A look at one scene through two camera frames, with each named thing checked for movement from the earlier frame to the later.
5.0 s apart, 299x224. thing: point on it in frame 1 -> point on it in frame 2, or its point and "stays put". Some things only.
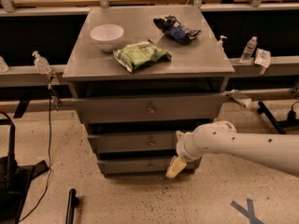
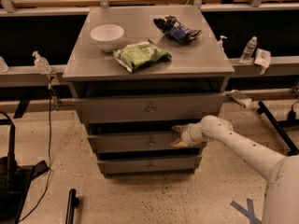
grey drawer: (135, 143) stays put
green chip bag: (140, 53) stays put
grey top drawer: (150, 108) stays put
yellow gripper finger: (178, 135) -> (178, 128)
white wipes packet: (263, 59) stays put
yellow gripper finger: (177, 165) -> (178, 143)
